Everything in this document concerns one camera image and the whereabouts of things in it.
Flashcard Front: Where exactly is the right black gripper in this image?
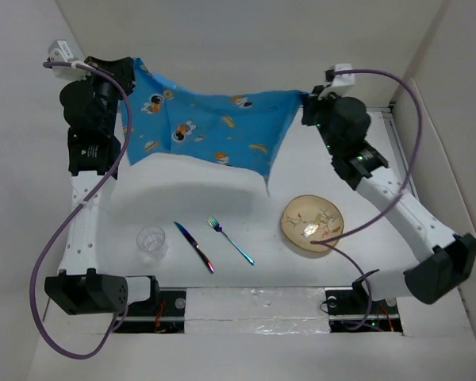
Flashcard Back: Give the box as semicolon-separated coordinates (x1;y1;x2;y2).
298;86;341;156

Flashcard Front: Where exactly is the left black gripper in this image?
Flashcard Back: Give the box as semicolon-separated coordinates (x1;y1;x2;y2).
75;56;135;135

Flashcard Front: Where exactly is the blue space-print placemat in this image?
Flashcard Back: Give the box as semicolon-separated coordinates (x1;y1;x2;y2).
121;58;303;180

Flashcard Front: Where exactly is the beige bird-pattern plate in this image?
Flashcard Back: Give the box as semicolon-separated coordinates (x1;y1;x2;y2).
280;194;344;253

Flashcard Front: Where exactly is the iridescent rainbow fork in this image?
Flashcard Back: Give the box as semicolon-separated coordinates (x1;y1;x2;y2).
207;217;255;266

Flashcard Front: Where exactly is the clear drinking glass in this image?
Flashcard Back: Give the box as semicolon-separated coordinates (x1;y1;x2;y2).
136;226;167;264

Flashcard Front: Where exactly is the iridescent rainbow knife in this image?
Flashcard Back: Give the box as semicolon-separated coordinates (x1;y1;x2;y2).
174;221;215;274

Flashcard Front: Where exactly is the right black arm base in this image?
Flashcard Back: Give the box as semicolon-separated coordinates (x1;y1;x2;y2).
319;276;403;333

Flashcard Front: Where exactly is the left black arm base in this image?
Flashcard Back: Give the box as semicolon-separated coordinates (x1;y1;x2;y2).
113;288;186;334

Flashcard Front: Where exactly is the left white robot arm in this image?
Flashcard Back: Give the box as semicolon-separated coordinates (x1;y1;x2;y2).
44;56;161;315

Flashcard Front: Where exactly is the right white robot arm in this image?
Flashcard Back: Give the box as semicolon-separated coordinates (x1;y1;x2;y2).
301;92;476;313

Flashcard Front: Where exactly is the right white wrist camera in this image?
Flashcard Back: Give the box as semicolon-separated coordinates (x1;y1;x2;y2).
309;63;355;100

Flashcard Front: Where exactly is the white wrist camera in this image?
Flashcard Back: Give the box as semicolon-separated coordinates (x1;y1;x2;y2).
309;63;355;100
48;40;84;81

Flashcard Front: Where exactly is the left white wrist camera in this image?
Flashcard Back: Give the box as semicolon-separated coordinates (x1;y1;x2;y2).
48;40;84;81

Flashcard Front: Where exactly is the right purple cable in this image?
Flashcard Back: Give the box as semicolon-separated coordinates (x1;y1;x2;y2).
309;68;424;333

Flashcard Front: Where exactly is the white taped front rail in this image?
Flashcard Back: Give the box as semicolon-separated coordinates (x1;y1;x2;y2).
184;287;330;336

